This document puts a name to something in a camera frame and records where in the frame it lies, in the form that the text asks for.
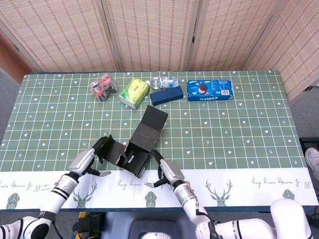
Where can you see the black paper box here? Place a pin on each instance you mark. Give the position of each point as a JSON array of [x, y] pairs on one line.
[[147, 137]]

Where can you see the bamboo folding screen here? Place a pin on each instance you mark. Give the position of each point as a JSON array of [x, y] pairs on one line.
[[149, 37]]

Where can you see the green grid tablecloth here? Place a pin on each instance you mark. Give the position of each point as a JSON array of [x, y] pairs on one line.
[[62, 124]]

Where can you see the white sneaker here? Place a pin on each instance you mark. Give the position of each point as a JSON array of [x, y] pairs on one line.
[[312, 159]]

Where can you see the blue Oreo cookie box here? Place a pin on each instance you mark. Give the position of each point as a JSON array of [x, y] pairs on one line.
[[210, 90]]

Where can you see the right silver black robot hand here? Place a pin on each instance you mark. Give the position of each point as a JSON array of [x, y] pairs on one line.
[[172, 171]]

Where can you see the clear plastic bottle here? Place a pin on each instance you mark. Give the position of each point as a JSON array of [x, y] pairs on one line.
[[164, 81]]

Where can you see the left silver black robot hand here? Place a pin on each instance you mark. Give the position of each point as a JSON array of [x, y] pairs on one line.
[[81, 161]]

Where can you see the dark blue rectangular box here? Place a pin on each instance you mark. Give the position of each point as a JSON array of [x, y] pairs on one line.
[[167, 95]]

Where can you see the pack of batteries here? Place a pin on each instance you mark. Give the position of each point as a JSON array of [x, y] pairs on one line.
[[103, 87]]

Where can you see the green tissue pack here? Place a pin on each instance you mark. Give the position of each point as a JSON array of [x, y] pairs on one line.
[[134, 92]]

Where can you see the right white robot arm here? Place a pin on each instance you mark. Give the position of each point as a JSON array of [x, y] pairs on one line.
[[189, 199]]

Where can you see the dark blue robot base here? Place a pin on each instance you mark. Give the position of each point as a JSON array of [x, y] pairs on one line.
[[162, 224]]

